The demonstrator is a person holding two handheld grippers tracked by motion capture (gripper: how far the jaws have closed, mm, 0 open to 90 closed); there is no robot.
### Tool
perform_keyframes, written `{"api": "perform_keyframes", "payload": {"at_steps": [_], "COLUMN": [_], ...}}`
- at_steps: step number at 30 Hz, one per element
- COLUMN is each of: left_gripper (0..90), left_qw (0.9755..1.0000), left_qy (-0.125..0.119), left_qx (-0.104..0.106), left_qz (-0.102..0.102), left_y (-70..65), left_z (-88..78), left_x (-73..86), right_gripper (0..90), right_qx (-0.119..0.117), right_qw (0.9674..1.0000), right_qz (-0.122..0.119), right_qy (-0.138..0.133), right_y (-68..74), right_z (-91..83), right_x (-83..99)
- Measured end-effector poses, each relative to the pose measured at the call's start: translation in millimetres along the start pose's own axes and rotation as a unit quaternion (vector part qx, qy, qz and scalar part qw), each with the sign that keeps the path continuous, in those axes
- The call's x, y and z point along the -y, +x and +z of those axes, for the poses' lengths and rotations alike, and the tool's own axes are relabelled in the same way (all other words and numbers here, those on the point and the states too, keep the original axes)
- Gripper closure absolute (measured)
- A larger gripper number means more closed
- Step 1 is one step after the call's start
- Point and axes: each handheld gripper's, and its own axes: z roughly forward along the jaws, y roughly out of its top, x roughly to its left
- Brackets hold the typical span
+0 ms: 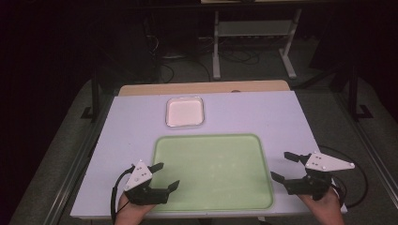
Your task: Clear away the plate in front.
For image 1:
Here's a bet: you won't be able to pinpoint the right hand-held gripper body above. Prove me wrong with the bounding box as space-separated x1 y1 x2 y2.
284 151 356 202

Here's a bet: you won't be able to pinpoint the person's left hand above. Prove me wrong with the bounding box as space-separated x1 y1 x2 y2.
115 192 157 225

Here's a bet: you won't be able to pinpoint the black metal stand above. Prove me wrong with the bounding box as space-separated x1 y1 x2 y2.
347 64 375 122
80 69 101 122

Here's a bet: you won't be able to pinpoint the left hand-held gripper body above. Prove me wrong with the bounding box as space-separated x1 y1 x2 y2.
123 159 172 206

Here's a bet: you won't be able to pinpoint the aluminium rail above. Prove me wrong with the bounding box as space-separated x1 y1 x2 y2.
333 92 398 201
50 93 115 225

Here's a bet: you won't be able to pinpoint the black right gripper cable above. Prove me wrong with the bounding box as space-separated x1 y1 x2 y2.
318 144 369 209

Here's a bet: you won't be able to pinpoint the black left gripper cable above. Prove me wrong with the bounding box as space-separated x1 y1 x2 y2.
110 165 136 225

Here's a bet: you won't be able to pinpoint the pale lavender board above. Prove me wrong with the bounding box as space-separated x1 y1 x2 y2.
69 90 348 219

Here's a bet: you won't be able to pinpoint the person's right hand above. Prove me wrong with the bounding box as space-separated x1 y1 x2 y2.
298 189 345 225

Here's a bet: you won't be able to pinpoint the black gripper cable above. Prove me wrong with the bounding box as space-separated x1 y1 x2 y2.
110 165 136 225
318 144 369 209

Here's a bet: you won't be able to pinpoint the wooden table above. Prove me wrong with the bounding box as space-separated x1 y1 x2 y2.
118 79 291 97

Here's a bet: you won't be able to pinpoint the light green tray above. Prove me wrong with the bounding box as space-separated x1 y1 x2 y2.
151 133 276 213

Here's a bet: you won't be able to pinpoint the pink square plate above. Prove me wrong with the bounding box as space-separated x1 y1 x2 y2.
164 96 206 128

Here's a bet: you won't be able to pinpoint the black floor cables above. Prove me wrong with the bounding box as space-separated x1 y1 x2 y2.
219 48 261 66

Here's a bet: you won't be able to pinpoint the white metal stand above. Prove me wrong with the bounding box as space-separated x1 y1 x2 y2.
211 7 303 81

